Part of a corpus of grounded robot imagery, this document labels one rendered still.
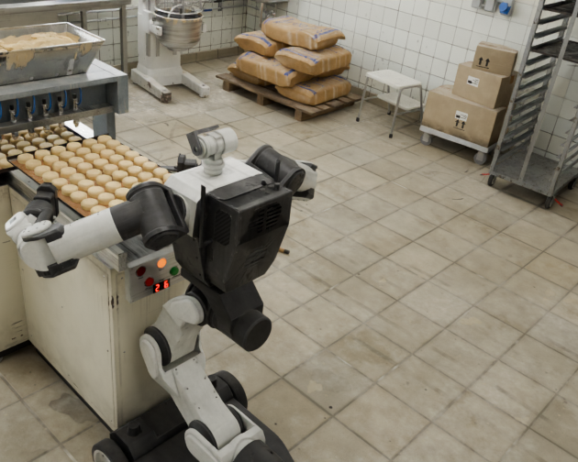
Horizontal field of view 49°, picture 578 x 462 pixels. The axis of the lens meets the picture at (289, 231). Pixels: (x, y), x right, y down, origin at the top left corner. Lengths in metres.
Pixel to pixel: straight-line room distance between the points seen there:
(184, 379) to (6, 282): 0.91
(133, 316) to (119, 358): 0.17
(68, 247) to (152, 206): 0.22
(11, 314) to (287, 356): 1.21
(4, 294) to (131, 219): 1.29
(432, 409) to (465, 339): 0.56
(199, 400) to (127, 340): 0.32
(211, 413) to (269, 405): 0.58
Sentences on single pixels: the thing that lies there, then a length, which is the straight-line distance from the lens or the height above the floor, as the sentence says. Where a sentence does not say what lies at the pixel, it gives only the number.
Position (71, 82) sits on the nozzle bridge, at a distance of 2.57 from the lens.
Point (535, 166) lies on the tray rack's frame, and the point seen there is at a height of 0.15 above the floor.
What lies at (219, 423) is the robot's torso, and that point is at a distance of 2.22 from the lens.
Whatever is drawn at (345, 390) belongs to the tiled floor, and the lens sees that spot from 2.89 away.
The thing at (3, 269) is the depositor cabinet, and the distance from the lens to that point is 2.74.
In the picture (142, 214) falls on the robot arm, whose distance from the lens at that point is 1.58.
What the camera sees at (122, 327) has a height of 0.59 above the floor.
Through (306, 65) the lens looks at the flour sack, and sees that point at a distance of 5.57.
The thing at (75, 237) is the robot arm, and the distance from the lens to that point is 1.60.
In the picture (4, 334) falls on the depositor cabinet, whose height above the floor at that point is 0.17.
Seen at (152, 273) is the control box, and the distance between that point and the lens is 2.11.
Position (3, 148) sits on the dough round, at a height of 0.92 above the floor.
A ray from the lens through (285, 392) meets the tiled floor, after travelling 2.83.
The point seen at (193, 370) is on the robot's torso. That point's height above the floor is 0.44.
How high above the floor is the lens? 2.00
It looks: 31 degrees down
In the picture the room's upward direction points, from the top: 7 degrees clockwise
